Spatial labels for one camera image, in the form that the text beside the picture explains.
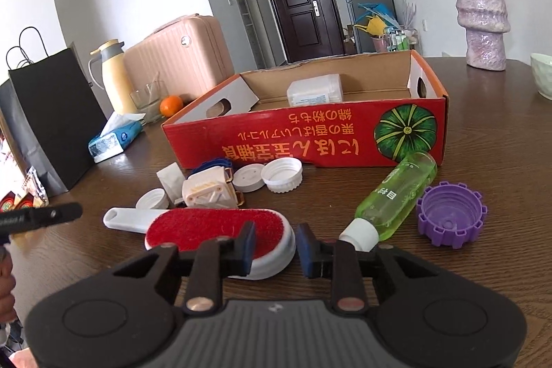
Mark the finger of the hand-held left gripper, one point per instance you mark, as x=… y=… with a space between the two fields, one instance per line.
x=56 y=213

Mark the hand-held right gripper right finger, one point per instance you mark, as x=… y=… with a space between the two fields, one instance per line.
x=307 y=253

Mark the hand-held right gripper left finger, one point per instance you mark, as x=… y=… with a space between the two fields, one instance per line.
x=246 y=251

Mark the red lint brush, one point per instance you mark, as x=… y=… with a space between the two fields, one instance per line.
x=207 y=223

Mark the large white ribbed lid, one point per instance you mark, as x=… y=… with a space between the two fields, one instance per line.
x=282 y=176

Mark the green transparent bottle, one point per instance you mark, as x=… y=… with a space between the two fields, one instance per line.
x=394 y=195

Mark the red cardboard box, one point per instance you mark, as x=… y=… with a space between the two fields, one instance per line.
x=302 y=131

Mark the purple ribbed cap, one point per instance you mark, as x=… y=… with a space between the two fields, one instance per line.
x=453 y=217

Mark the person's left hand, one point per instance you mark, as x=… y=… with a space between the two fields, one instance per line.
x=6 y=290

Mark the pile of snack packets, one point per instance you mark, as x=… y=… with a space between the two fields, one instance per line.
x=21 y=200

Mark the beige plastic clasp case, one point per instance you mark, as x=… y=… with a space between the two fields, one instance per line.
x=209 y=189

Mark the flat white round lid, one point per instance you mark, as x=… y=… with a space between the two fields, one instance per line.
x=248 y=177

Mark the blue plastic piece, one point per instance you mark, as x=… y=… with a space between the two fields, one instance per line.
x=211 y=167

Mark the black paper bag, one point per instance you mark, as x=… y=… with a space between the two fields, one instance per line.
x=51 y=122

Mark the blue tissue pack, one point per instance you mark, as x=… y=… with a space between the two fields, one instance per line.
x=114 y=137

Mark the white sachet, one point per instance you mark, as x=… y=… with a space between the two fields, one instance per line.
x=170 y=180

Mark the clear glass cup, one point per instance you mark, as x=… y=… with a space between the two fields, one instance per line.
x=149 y=100

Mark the yellow thermos jug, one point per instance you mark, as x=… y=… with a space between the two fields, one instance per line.
x=114 y=79

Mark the orange fruit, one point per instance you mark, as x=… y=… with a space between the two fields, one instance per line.
x=171 y=107

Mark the pink suitcase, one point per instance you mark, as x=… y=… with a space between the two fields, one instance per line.
x=181 y=57

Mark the pink bucket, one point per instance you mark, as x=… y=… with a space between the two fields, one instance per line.
x=379 y=44

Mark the metal trolley rack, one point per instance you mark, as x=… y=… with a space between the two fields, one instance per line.
x=403 y=40

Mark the grey interior door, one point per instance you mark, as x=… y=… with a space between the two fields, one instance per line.
x=246 y=14

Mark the dark brown entrance door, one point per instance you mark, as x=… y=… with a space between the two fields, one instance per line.
x=302 y=10

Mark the blue and yellow toy pile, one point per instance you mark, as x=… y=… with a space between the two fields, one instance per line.
x=375 y=16

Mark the purple textured vase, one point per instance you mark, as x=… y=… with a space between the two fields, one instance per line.
x=481 y=19

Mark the white bowl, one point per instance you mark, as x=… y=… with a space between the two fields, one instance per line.
x=542 y=75

